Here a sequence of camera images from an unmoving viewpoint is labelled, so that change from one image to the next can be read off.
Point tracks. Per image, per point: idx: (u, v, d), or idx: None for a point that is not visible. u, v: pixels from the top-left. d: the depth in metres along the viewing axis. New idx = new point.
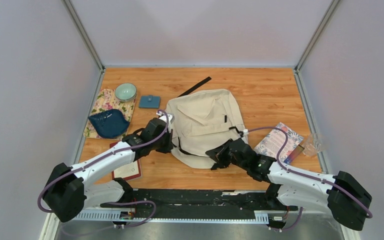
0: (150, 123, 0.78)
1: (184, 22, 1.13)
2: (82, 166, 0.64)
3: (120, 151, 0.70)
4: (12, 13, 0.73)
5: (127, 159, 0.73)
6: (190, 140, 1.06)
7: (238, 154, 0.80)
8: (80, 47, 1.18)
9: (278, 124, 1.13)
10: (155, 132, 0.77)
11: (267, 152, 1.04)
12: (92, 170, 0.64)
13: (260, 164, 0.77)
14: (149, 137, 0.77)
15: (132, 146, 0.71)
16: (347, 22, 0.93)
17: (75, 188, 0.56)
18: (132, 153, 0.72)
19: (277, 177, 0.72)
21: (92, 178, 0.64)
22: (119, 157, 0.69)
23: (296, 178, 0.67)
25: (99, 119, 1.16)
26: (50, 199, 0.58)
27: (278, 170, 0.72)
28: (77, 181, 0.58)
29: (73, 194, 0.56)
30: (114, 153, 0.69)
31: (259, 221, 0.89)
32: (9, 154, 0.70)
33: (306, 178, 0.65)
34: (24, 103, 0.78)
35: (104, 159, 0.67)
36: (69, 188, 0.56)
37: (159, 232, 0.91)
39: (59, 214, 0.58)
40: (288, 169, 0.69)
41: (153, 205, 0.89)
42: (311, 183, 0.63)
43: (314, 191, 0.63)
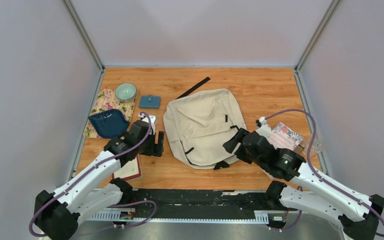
0: (134, 126, 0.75)
1: (184, 22, 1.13)
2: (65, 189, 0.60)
3: (103, 163, 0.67)
4: (11, 13, 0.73)
5: (114, 168, 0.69)
6: (192, 141, 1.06)
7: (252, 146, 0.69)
8: (80, 47, 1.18)
9: (278, 123, 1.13)
10: (139, 134, 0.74)
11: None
12: (76, 190, 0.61)
13: (284, 160, 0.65)
14: (134, 141, 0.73)
15: (116, 155, 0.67)
16: (347, 22, 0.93)
17: (60, 214, 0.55)
18: (117, 162, 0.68)
19: (304, 183, 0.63)
21: (79, 198, 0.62)
22: (103, 169, 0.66)
23: (328, 189, 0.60)
25: (99, 119, 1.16)
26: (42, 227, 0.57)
27: (310, 175, 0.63)
28: (61, 206, 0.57)
29: (60, 219, 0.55)
30: (96, 167, 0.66)
31: (259, 221, 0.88)
32: (9, 154, 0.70)
33: (339, 192, 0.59)
34: (24, 103, 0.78)
35: (87, 176, 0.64)
36: (54, 215, 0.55)
37: (159, 232, 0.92)
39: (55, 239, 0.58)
40: (321, 177, 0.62)
41: (153, 205, 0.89)
42: (347, 202, 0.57)
43: (343, 208, 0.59)
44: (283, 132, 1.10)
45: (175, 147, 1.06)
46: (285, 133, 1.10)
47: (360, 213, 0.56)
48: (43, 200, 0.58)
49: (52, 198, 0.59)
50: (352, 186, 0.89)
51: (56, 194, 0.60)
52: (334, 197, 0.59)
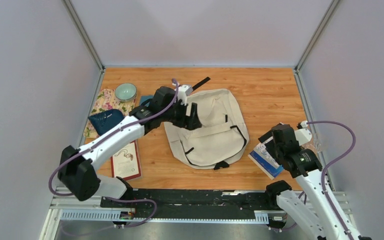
0: (158, 92, 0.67)
1: (184, 21, 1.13)
2: (90, 146, 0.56)
3: (128, 126, 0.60)
4: (11, 13, 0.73)
5: (138, 134, 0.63)
6: (192, 141, 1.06)
7: (279, 133, 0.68)
8: (80, 47, 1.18)
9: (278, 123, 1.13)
10: (164, 102, 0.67)
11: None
12: (101, 149, 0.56)
13: (302, 158, 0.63)
14: (158, 108, 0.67)
15: (141, 120, 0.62)
16: (347, 22, 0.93)
17: (85, 169, 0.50)
18: (142, 128, 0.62)
19: (306, 186, 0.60)
21: (104, 157, 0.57)
22: (128, 133, 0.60)
23: (323, 202, 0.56)
25: (99, 119, 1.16)
26: (66, 182, 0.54)
27: (316, 183, 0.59)
28: (87, 161, 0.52)
29: (84, 175, 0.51)
30: (121, 129, 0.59)
31: (259, 222, 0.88)
32: (8, 154, 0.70)
33: (333, 211, 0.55)
34: (24, 103, 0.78)
35: (111, 136, 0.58)
36: (79, 170, 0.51)
37: (159, 232, 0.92)
39: (78, 195, 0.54)
40: (326, 190, 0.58)
41: (153, 204, 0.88)
42: (334, 224, 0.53)
43: (326, 228, 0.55)
44: None
45: (175, 147, 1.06)
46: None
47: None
48: (70, 153, 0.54)
49: (78, 152, 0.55)
50: (352, 186, 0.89)
51: (81, 149, 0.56)
52: (324, 212, 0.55)
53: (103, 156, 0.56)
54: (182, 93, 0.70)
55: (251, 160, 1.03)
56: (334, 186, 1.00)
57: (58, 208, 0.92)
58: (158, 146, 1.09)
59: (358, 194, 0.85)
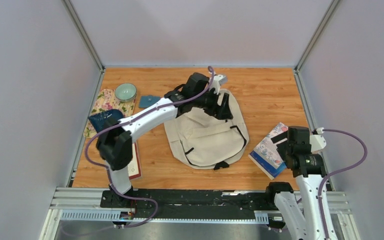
0: (191, 78, 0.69)
1: (184, 22, 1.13)
2: (130, 120, 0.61)
3: (163, 107, 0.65)
4: (11, 13, 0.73)
5: (170, 116, 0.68)
6: (192, 141, 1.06)
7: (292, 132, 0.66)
8: (80, 47, 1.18)
9: (278, 124, 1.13)
10: (196, 88, 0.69)
11: (267, 152, 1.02)
12: (139, 124, 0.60)
13: (308, 160, 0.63)
14: (190, 93, 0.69)
15: (176, 102, 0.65)
16: (347, 22, 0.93)
17: (124, 140, 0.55)
18: (175, 110, 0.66)
19: (303, 186, 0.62)
21: (140, 132, 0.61)
22: (163, 113, 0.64)
23: (314, 206, 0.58)
25: (99, 119, 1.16)
26: (103, 149, 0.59)
27: (313, 187, 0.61)
28: (126, 133, 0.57)
29: (123, 145, 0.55)
30: (157, 109, 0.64)
31: (259, 222, 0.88)
32: (9, 154, 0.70)
33: (320, 217, 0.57)
34: (24, 103, 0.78)
35: (148, 114, 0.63)
36: (119, 140, 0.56)
37: (159, 232, 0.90)
39: (112, 163, 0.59)
40: (321, 197, 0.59)
41: (154, 203, 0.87)
42: (316, 228, 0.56)
43: (308, 230, 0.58)
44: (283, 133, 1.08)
45: (175, 147, 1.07)
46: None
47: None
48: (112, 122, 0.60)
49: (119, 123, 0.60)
50: (352, 186, 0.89)
51: (122, 121, 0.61)
52: (311, 215, 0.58)
53: (139, 131, 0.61)
54: (216, 83, 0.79)
55: (250, 160, 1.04)
56: (334, 186, 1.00)
57: (58, 208, 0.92)
58: (158, 146, 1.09)
59: (358, 194, 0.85)
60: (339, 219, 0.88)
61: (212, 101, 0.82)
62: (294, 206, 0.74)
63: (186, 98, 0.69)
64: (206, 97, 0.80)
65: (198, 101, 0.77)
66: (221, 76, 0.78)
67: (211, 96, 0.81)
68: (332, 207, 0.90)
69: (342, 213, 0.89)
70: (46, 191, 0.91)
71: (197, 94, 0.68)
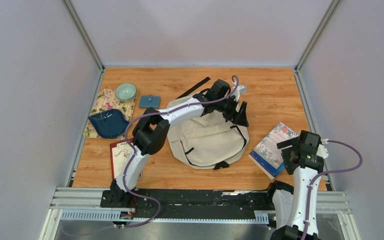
0: (216, 84, 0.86)
1: (184, 22, 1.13)
2: (167, 111, 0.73)
3: (193, 105, 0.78)
4: (11, 13, 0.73)
5: (196, 113, 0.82)
6: (192, 141, 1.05)
7: (302, 134, 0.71)
8: (80, 47, 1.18)
9: (278, 123, 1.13)
10: (219, 93, 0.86)
11: (267, 152, 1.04)
12: (174, 115, 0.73)
13: (309, 156, 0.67)
14: (213, 97, 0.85)
15: (203, 102, 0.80)
16: (347, 22, 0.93)
17: (163, 126, 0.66)
18: (201, 109, 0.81)
19: (298, 175, 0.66)
21: (173, 123, 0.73)
22: (192, 110, 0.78)
23: (302, 192, 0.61)
25: (99, 119, 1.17)
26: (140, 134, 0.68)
27: (307, 178, 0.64)
28: (164, 121, 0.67)
29: (162, 131, 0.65)
30: (189, 106, 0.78)
31: (259, 221, 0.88)
32: (8, 154, 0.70)
33: (305, 203, 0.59)
34: (24, 103, 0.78)
35: (182, 109, 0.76)
36: (158, 126, 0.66)
37: (159, 232, 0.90)
39: (147, 147, 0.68)
40: (312, 187, 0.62)
41: (158, 204, 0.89)
42: (298, 211, 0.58)
43: (291, 212, 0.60)
44: (283, 132, 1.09)
45: (175, 147, 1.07)
46: (285, 133, 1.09)
47: (295, 222, 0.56)
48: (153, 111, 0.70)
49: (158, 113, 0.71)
50: (352, 186, 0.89)
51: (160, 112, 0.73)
52: (297, 200, 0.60)
53: (173, 121, 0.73)
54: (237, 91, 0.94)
55: (251, 160, 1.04)
56: (334, 186, 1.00)
57: (58, 208, 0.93)
58: None
59: (358, 193, 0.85)
60: (339, 219, 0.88)
61: (231, 108, 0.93)
62: (290, 203, 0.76)
63: (210, 100, 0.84)
64: (227, 103, 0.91)
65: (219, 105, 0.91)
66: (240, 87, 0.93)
67: (231, 103, 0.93)
68: (332, 207, 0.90)
69: (342, 212, 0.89)
70: (46, 191, 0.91)
71: (219, 98, 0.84)
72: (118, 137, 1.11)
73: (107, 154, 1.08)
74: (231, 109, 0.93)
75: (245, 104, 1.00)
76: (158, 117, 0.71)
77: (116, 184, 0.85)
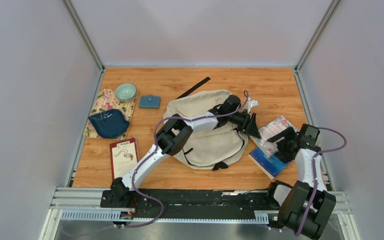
0: (227, 101, 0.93)
1: (184, 22, 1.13)
2: (190, 119, 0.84)
3: (210, 117, 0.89)
4: (11, 13, 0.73)
5: (211, 125, 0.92)
6: (192, 141, 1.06)
7: (303, 127, 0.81)
8: (80, 47, 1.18)
9: (279, 117, 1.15)
10: (230, 108, 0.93)
11: (262, 140, 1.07)
12: (195, 124, 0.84)
13: (308, 143, 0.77)
14: (226, 110, 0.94)
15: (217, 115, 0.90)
16: (347, 23, 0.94)
17: (189, 131, 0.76)
18: (216, 121, 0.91)
19: (300, 153, 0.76)
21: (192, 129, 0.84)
22: (208, 121, 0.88)
23: (307, 163, 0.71)
25: (99, 119, 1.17)
26: (166, 136, 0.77)
27: (309, 152, 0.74)
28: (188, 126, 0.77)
29: (186, 135, 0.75)
30: (206, 118, 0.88)
31: (259, 221, 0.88)
32: (7, 155, 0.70)
33: (311, 169, 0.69)
34: (23, 103, 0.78)
35: (200, 119, 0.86)
36: (183, 130, 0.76)
37: (160, 232, 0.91)
39: (171, 148, 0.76)
40: (315, 159, 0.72)
41: (160, 203, 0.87)
42: (307, 175, 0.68)
43: (301, 177, 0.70)
44: (282, 125, 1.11)
45: None
46: (284, 126, 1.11)
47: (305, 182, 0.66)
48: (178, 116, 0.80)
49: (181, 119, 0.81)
50: (351, 186, 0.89)
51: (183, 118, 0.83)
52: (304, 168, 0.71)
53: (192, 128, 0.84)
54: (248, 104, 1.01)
55: (251, 160, 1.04)
56: (334, 186, 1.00)
57: (58, 208, 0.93)
58: None
59: (358, 193, 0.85)
60: (339, 219, 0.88)
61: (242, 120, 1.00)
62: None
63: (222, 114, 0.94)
64: (239, 115, 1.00)
65: (231, 118, 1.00)
66: (254, 102, 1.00)
67: (242, 115, 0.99)
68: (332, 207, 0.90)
69: (342, 212, 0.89)
70: (46, 191, 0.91)
71: (230, 112, 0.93)
72: (118, 137, 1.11)
73: (107, 153, 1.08)
74: (242, 122, 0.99)
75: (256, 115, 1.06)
76: (181, 122, 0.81)
77: (117, 184, 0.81)
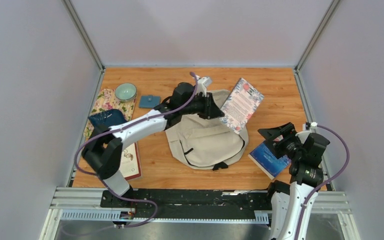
0: (175, 91, 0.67)
1: (184, 22, 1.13)
2: (120, 127, 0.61)
3: (152, 118, 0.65)
4: (11, 13, 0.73)
5: (158, 128, 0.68)
6: (192, 142, 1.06)
7: (309, 140, 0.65)
8: (80, 47, 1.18)
9: (240, 80, 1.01)
10: (181, 99, 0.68)
11: (228, 119, 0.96)
12: (128, 132, 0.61)
13: (308, 171, 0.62)
14: (177, 104, 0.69)
15: (165, 113, 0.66)
16: (347, 22, 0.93)
17: (114, 146, 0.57)
18: (164, 121, 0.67)
19: (293, 190, 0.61)
21: (129, 139, 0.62)
22: (152, 124, 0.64)
23: (294, 211, 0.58)
25: (99, 119, 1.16)
26: (92, 158, 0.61)
27: (301, 195, 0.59)
28: (116, 139, 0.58)
29: (113, 152, 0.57)
30: (147, 119, 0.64)
31: (259, 222, 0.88)
32: (8, 155, 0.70)
33: (297, 222, 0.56)
34: (24, 103, 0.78)
35: (138, 123, 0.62)
36: (109, 146, 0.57)
37: (159, 232, 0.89)
39: (100, 171, 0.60)
40: (306, 206, 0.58)
41: (154, 205, 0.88)
42: (288, 231, 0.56)
43: (282, 229, 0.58)
44: (244, 92, 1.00)
45: (175, 147, 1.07)
46: (247, 92, 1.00)
47: None
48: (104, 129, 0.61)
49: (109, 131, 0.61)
50: (351, 185, 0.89)
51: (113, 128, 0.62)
52: (289, 217, 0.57)
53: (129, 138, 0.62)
54: (201, 85, 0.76)
55: (251, 160, 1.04)
56: (334, 186, 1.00)
57: (58, 208, 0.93)
58: (158, 145, 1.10)
59: (358, 194, 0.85)
60: (339, 219, 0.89)
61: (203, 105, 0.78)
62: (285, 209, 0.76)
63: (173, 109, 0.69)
64: (196, 102, 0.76)
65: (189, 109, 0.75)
66: (206, 79, 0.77)
67: (200, 100, 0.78)
68: (332, 207, 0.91)
69: (342, 212, 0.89)
70: (46, 191, 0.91)
71: (183, 105, 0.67)
72: None
73: None
74: (203, 108, 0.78)
75: (212, 94, 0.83)
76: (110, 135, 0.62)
77: None
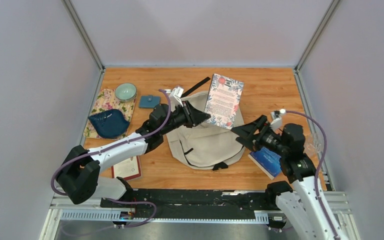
0: (151, 115, 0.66)
1: (184, 22, 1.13)
2: (99, 149, 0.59)
3: (134, 140, 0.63)
4: (11, 13, 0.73)
5: (138, 151, 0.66)
6: (192, 142, 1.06)
7: (286, 136, 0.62)
8: (80, 47, 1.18)
9: (214, 76, 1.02)
10: (160, 120, 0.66)
11: (215, 118, 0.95)
12: (108, 155, 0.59)
13: (299, 164, 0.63)
14: (155, 126, 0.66)
15: (145, 135, 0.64)
16: (347, 22, 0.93)
17: (91, 170, 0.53)
18: (145, 144, 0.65)
19: (300, 190, 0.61)
21: (108, 162, 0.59)
22: (132, 147, 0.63)
23: (315, 206, 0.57)
25: (100, 119, 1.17)
26: (64, 182, 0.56)
27: (309, 190, 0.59)
28: (94, 162, 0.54)
29: (90, 176, 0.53)
30: (128, 142, 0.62)
31: (259, 221, 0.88)
32: (7, 154, 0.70)
33: (325, 217, 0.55)
34: (24, 103, 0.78)
35: (119, 146, 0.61)
36: (85, 170, 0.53)
37: (159, 232, 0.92)
39: (72, 197, 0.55)
40: (320, 197, 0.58)
41: (153, 205, 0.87)
42: (323, 228, 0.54)
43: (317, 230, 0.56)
44: (222, 86, 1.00)
45: (175, 147, 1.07)
46: (225, 85, 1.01)
47: None
48: (79, 152, 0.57)
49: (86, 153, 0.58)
50: (351, 185, 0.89)
51: (90, 151, 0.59)
52: (316, 217, 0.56)
53: (107, 161, 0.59)
54: (174, 97, 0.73)
55: (250, 160, 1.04)
56: (334, 186, 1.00)
57: (58, 208, 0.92)
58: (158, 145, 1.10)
59: (358, 193, 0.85)
60: (339, 219, 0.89)
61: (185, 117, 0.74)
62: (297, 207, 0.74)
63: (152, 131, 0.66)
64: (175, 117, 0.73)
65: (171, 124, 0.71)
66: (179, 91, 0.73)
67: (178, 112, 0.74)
68: (332, 207, 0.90)
69: (342, 212, 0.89)
70: (46, 191, 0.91)
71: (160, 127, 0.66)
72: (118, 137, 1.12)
73: None
74: (186, 118, 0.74)
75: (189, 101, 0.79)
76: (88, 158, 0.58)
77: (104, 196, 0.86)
